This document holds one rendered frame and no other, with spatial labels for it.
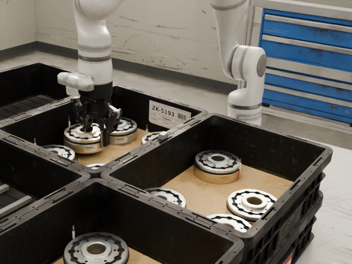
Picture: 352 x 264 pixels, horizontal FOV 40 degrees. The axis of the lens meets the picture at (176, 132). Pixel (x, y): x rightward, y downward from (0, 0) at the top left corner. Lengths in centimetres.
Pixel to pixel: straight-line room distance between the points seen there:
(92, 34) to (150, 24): 326
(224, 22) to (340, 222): 55
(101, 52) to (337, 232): 67
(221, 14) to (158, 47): 311
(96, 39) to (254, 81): 45
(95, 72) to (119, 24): 343
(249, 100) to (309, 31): 159
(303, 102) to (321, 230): 181
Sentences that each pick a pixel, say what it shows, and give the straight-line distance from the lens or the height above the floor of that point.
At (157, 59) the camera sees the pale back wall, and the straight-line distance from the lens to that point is 431.
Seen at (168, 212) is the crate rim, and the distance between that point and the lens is 77.
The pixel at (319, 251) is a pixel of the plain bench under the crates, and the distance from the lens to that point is 114.
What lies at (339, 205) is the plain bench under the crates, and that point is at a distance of 132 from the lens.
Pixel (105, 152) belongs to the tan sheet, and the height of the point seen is 83.
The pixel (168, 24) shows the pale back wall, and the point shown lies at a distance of 419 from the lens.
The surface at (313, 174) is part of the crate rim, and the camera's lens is 95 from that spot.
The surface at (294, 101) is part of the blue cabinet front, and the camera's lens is 297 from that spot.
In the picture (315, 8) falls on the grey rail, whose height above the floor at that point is 92.
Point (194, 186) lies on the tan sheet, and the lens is 104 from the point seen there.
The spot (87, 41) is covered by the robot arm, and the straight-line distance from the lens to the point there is 103.
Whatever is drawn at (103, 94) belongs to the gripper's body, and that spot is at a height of 99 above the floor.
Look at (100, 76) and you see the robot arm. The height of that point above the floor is 103.
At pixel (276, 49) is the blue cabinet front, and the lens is 292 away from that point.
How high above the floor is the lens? 136
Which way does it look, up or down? 24 degrees down
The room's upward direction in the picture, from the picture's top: 3 degrees clockwise
